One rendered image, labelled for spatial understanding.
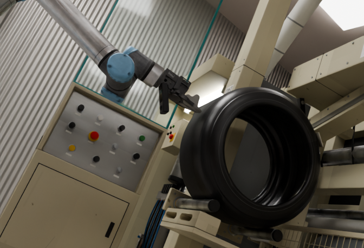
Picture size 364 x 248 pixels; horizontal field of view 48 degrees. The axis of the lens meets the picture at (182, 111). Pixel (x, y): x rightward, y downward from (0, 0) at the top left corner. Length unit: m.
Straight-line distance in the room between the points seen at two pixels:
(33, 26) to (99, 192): 2.46
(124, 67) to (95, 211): 0.90
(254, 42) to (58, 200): 1.23
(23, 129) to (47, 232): 2.12
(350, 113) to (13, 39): 3.10
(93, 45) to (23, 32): 2.79
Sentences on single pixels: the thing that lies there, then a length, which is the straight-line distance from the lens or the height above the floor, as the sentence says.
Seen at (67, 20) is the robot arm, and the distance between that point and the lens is 1.44.
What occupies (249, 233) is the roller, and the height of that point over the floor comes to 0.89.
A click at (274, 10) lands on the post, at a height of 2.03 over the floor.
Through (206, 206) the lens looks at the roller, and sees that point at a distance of 1.49.
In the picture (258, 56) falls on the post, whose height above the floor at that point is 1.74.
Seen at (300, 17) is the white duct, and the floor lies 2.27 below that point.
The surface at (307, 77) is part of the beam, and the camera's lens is 2.04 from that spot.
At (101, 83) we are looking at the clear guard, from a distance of 2.15.
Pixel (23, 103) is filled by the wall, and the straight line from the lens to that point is 4.05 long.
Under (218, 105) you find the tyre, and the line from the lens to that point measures 1.56.
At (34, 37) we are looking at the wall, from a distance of 4.17.
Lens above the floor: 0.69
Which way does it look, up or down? 19 degrees up
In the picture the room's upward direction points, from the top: 23 degrees clockwise
